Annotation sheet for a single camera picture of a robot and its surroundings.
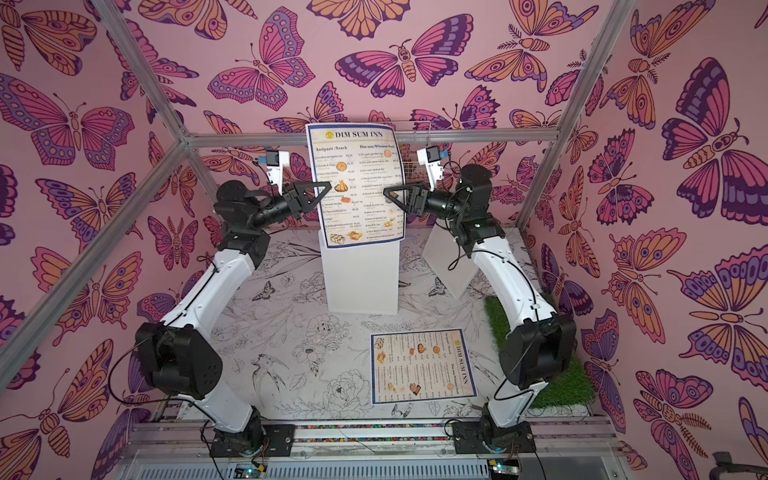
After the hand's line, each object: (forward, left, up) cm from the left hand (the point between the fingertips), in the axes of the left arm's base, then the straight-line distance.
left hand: (335, 189), depth 67 cm
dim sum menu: (-23, -21, -45) cm, 55 cm away
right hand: (+1, -13, -1) cm, 13 cm away
